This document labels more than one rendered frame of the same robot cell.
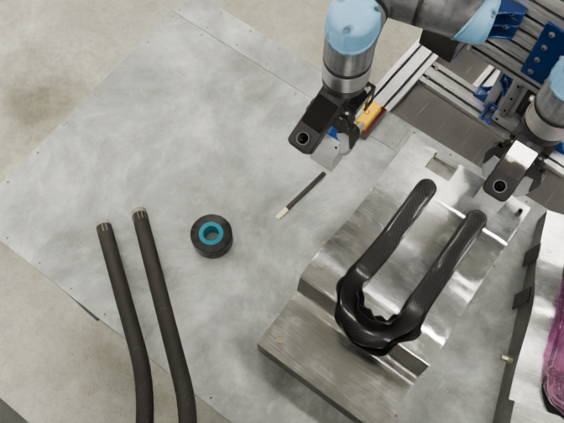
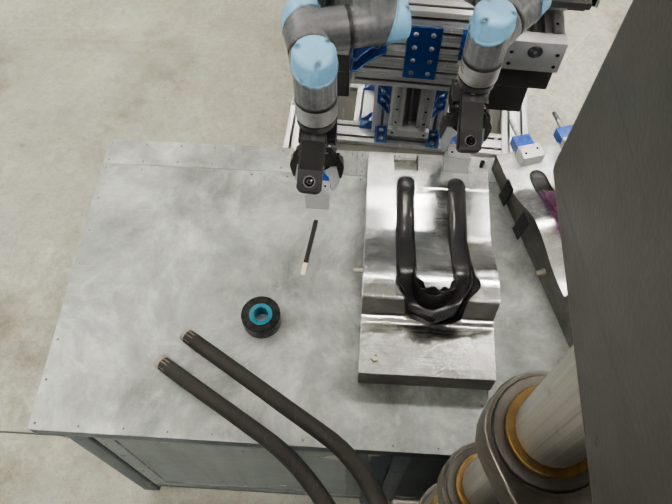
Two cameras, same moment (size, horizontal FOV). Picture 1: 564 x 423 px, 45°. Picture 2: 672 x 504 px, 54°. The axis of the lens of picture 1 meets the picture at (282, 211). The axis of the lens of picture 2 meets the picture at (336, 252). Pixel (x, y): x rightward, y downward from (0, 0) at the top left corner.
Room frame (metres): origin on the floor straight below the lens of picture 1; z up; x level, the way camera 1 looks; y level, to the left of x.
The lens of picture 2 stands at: (-0.07, 0.30, 2.07)
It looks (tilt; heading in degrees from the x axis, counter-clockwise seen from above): 61 degrees down; 327
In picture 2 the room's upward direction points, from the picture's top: straight up
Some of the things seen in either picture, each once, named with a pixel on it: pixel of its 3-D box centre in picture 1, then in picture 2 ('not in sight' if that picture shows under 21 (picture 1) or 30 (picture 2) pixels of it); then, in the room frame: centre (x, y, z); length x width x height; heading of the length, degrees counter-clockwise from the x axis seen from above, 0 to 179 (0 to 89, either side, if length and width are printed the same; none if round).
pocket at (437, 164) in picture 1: (441, 169); (405, 166); (0.59, -0.31, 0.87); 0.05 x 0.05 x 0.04; 53
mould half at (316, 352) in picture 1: (396, 274); (426, 258); (0.38, -0.21, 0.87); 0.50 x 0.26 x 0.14; 143
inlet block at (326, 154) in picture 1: (341, 133); (319, 176); (0.63, -0.11, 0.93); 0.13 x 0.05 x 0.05; 143
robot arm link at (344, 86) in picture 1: (344, 66); (314, 106); (0.62, -0.10, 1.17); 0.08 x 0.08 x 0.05
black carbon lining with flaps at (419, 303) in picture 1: (410, 263); (435, 240); (0.38, -0.23, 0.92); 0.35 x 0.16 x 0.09; 143
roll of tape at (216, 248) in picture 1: (211, 236); (261, 317); (0.47, 0.14, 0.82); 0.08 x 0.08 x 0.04
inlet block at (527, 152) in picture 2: not in sight; (521, 141); (0.51, -0.58, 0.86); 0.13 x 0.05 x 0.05; 161
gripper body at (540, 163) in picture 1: (535, 137); (470, 95); (0.55, -0.42, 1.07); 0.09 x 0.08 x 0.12; 143
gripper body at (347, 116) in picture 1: (344, 92); (317, 132); (0.62, -0.10, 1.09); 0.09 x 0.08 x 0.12; 143
